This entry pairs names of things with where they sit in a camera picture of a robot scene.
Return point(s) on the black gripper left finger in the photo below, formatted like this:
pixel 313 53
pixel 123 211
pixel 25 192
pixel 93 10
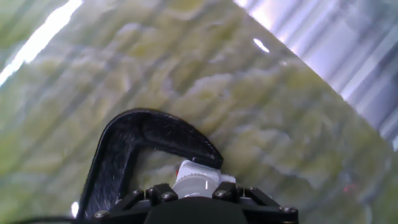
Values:
pixel 133 205

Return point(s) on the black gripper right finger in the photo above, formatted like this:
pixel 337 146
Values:
pixel 267 211

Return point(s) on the black C-clamp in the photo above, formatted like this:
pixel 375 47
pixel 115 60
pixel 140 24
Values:
pixel 118 149

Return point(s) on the green marble pattern mat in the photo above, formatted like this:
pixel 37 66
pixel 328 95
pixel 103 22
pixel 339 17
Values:
pixel 248 109

